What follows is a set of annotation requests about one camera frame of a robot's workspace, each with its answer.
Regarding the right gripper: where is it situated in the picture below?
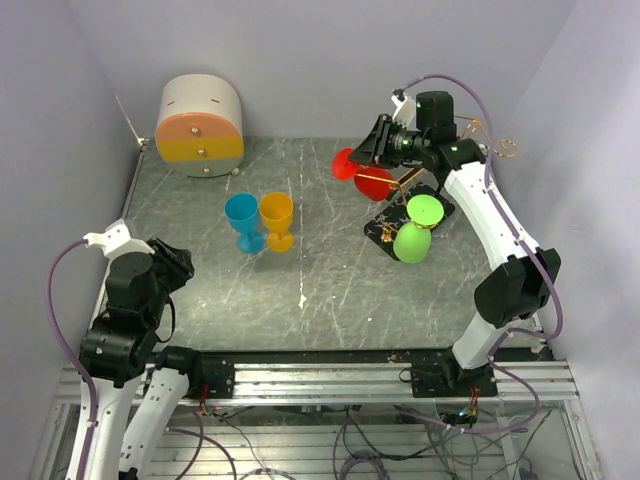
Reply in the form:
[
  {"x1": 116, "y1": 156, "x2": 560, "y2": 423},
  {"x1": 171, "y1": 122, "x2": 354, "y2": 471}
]
[{"x1": 347, "y1": 115, "x2": 429, "y2": 170}]

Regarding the red wine glass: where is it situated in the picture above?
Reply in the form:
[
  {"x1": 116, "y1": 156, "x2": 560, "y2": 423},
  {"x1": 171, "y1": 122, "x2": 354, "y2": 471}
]
[{"x1": 331, "y1": 148, "x2": 394, "y2": 202}]

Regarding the blue wine glass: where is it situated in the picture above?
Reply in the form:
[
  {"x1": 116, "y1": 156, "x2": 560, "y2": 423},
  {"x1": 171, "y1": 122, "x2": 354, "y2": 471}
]
[{"x1": 224, "y1": 192, "x2": 265, "y2": 254}]

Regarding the orange wine glass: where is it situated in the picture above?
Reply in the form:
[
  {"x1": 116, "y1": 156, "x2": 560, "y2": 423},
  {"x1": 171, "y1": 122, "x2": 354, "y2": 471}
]
[{"x1": 259, "y1": 192, "x2": 294, "y2": 253}]

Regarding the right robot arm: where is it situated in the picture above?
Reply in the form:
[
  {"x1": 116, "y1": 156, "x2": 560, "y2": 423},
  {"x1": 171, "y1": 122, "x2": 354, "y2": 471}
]
[{"x1": 347, "y1": 91, "x2": 561, "y2": 396}]

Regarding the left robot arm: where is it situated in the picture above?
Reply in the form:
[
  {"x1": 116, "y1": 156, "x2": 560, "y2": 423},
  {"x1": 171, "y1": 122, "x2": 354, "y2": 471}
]
[{"x1": 69, "y1": 239, "x2": 204, "y2": 479}]

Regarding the gold wine glass rack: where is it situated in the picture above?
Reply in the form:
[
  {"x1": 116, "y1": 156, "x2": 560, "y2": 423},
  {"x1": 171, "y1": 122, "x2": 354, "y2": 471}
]
[{"x1": 357, "y1": 117, "x2": 521, "y2": 262}]

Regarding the green wine glass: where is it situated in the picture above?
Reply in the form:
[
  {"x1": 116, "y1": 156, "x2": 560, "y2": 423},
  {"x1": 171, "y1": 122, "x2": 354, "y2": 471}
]
[{"x1": 393, "y1": 194, "x2": 444, "y2": 264}]

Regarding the round three-drawer cabinet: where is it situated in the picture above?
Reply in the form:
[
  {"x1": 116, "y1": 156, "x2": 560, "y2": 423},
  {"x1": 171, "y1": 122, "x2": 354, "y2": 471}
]
[{"x1": 155, "y1": 74, "x2": 244, "y2": 178}]

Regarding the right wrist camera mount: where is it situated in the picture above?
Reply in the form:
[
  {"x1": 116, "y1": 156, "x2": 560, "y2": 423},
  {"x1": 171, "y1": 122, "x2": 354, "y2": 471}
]
[{"x1": 391, "y1": 91, "x2": 416, "y2": 128}]

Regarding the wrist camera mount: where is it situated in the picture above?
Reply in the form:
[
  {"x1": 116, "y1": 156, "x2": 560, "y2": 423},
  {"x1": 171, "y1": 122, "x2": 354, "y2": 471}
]
[
  {"x1": 391, "y1": 91, "x2": 416, "y2": 128},
  {"x1": 83, "y1": 218, "x2": 154, "y2": 260}
]

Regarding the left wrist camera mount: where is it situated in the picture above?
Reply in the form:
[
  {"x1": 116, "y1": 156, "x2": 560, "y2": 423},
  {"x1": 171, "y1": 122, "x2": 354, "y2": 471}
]
[{"x1": 83, "y1": 218, "x2": 154, "y2": 260}]

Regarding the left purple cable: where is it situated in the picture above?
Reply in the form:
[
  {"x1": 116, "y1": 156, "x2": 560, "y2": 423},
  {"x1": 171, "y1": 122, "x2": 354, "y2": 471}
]
[{"x1": 46, "y1": 238, "x2": 101, "y2": 480}]

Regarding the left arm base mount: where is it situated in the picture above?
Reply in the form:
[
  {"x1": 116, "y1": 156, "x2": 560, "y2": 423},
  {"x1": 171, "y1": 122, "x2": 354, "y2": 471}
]
[{"x1": 154, "y1": 346, "x2": 235, "y2": 400}]

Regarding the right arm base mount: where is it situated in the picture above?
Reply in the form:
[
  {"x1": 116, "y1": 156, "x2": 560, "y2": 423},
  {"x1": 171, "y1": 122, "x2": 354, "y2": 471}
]
[{"x1": 409, "y1": 348, "x2": 498, "y2": 398}]

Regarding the aluminium rail frame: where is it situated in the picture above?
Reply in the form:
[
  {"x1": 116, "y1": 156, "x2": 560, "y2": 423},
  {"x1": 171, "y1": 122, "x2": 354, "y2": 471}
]
[{"x1": 29, "y1": 359, "x2": 601, "y2": 480}]

